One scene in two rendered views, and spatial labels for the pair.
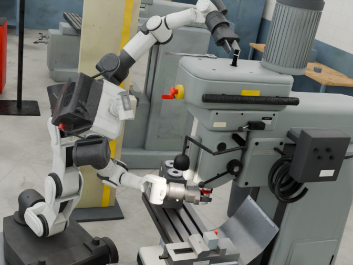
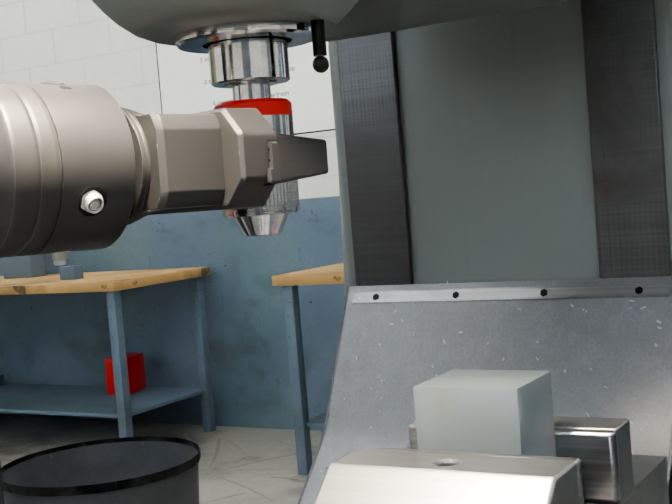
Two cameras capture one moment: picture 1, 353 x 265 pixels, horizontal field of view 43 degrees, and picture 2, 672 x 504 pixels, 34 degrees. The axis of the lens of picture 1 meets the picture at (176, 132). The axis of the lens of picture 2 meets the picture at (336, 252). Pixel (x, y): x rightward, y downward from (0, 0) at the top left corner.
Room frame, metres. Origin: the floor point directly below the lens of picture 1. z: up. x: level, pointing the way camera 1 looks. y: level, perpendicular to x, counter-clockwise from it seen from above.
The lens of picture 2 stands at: (1.32, 0.15, 1.21)
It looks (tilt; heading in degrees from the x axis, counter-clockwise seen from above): 3 degrees down; 325
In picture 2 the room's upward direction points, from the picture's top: 5 degrees counter-clockwise
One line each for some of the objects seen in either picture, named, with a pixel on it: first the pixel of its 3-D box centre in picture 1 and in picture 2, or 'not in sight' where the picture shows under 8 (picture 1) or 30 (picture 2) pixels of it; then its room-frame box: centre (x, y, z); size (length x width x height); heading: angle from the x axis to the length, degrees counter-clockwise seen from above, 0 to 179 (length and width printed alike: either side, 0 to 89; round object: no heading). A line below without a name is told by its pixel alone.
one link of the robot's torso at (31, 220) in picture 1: (47, 218); not in sight; (2.24, 0.68, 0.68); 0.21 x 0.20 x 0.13; 47
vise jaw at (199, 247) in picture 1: (198, 245); (447, 502); (1.74, -0.20, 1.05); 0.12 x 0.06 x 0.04; 25
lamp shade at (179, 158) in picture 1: (182, 160); not in sight; (1.76, -0.05, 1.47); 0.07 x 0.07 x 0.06
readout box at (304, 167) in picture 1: (320, 156); not in sight; (1.71, -0.60, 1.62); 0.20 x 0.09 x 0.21; 115
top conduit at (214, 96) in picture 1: (251, 99); not in sight; (1.77, -0.28, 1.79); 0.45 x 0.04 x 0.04; 115
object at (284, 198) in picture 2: (204, 196); (257, 166); (1.89, -0.19, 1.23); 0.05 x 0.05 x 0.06
